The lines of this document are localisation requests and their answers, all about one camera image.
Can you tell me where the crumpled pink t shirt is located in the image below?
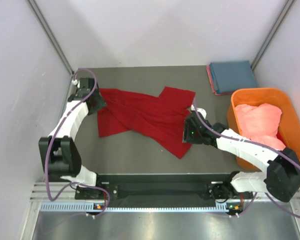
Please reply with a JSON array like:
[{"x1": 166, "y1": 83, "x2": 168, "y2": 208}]
[{"x1": 235, "y1": 103, "x2": 286, "y2": 151}]

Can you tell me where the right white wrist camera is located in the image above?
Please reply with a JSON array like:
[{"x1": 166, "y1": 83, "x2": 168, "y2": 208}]
[{"x1": 189, "y1": 104, "x2": 207, "y2": 120}]

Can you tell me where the left aluminium frame post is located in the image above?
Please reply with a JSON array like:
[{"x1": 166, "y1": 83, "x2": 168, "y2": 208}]
[{"x1": 26, "y1": 0, "x2": 74, "y2": 75}]

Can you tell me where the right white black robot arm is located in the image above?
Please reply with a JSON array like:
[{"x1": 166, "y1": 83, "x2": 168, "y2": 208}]
[{"x1": 182, "y1": 111, "x2": 300, "y2": 203}]

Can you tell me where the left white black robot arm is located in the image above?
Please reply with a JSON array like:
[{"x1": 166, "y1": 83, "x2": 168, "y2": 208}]
[{"x1": 38, "y1": 77, "x2": 107, "y2": 199}]

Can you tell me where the folded pink t shirt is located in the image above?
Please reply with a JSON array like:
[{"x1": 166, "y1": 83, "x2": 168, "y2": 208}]
[{"x1": 206, "y1": 65, "x2": 233, "y2": 96}]

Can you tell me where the right aluminium frame post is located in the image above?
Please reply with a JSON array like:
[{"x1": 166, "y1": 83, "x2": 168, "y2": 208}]
[{"x1": 250, "y1": 0, "x2": 297, "y2": 71}]

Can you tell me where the red t shirt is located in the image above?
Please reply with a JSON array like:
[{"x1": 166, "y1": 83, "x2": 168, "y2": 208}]
[{"x1": 97, "y1": 86, "x2": 195, "y2": 159}]

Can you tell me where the aluminium frame post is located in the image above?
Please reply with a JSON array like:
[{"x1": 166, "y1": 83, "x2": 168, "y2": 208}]
[
  {"x1": 26, "y1": 0, "x2": 74, "y2": 75},
  {"x1": 250, "y1": 0, "x2": 297, "y2": 71}
]

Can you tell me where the orange plastic bin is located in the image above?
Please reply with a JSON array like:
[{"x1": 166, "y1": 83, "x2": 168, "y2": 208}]
[{"x1": 226, "y1": 87, "x2": 300, "y2": 160}]

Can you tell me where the folded blue t shirt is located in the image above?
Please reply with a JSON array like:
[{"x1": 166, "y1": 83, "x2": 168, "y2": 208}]
[{"x1": 209, "y1": 60, "x2": 258, "y2": 94}]

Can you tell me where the grey slotted cable duct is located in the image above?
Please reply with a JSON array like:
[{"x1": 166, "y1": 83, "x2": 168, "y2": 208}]
[{"x1": 40, "y1": 202, "x2": 242, "y2": 213}]

